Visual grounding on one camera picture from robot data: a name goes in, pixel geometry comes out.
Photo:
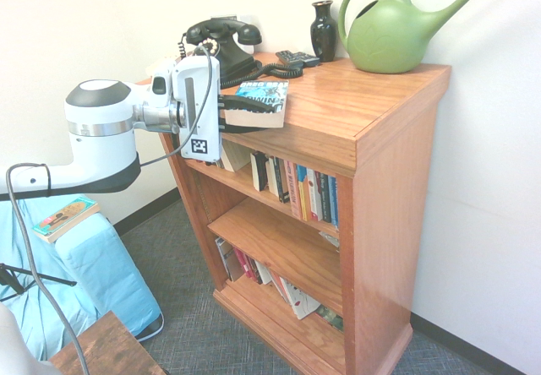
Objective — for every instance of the plain white book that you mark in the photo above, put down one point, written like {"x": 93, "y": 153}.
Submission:
{"x": 264, "y": 274}

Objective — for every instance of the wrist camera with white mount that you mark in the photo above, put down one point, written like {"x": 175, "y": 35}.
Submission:
{"x": 159, "y": 84}

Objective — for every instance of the dark grey book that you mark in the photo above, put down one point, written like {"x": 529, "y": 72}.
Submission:
{"x": 325, "y": 199}

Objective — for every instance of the pale flat-lying booklet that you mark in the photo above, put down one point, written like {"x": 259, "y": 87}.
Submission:
{"x": 330, "y": 240}

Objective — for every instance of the black glossy vase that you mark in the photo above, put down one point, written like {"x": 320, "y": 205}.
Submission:
{"x": 323, "y": 33}

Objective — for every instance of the oak wooden bookshelf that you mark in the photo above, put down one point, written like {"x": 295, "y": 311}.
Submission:
{"x": 380, "y": 206}

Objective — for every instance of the orange and dark red book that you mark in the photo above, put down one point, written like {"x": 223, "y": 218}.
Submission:
{"x": 252, "y": 270}

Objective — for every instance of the white spine book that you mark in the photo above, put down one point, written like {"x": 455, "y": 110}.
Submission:
{"x": 318, "y": 197}

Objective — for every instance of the blue spine book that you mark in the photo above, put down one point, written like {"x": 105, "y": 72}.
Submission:
{"x": 333, "y": 202}

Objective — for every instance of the green plastic watering can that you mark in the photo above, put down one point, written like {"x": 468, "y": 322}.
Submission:
{"x": 384, "y": 41}

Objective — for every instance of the dark brown wooden table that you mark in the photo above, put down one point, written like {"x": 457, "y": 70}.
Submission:
{"x": 110, "y": 345}

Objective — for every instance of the green and tan book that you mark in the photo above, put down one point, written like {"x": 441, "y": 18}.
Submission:
{"x": 63, "y": 219}

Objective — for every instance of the white and red book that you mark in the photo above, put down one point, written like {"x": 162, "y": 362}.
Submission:
{"x": 311, "y": 195}

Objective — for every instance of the black telephone handset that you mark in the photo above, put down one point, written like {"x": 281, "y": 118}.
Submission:
{"x": 224, "y": 28}

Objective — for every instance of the black thick book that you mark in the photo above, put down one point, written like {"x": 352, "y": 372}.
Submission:
{"x": 258, "y": 171}

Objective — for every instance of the brown hardcover book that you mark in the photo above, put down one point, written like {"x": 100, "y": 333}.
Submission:
{"x": 236, "y": 265}

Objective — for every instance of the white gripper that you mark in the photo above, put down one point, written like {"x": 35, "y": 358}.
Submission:
{"x": 198, "y": 104}

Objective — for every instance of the black rotary telephone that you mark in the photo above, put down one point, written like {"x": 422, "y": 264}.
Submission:
{"x": 279, "y": 70}
{"x": 228, "y": 54}

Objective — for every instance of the white book with red lips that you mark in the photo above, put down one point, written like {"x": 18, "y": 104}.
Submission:
{"x": 301, "y": 301}

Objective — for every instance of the blue and yellow book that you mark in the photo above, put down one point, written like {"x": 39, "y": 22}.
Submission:
{"x": 302, "y": 193}

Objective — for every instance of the cream leaning paperback book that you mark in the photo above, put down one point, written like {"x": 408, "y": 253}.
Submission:
{"x": 234, "y": 155}

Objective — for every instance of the dark spine book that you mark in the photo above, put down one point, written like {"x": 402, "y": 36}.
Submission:
{"x": 258, "y": 274}

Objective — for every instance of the blue cloth covered furniture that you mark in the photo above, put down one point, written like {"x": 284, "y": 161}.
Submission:
{"x": 97, "y": 273}

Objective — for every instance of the black remote control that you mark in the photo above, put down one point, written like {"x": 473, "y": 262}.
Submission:
{"x": 296, "y": 57}

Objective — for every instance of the white rounded object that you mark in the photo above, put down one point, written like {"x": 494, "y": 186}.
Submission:
{"x": 17, "y": 349}

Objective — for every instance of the black tripod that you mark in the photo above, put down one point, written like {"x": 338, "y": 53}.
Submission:
{"x": 25, "y": 274}

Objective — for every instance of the blue cover paperback book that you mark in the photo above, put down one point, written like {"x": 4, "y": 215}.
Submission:
{"x": 262, "y": 115}

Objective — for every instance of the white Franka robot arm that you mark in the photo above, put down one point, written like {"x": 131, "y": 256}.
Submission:
{"x": 97, "y": 138}

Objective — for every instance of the cream spine book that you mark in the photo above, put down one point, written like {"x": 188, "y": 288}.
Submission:
{"x": 272, "y": 178}

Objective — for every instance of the white wall outlet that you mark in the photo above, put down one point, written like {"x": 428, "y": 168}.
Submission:
{"x": 224, "y": 16}

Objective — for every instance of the grey thin magazine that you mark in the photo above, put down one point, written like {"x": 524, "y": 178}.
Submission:
{"x": 223, "y": 257}

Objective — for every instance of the black spine paperback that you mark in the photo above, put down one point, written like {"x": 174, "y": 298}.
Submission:
{"x": 281, "y": 180}

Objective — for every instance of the red paperback book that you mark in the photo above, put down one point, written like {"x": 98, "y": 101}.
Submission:
{"x": 244, "y": 265}

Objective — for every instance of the salmon pink book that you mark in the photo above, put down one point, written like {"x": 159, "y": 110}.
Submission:
{"x": 293, "y": 191}

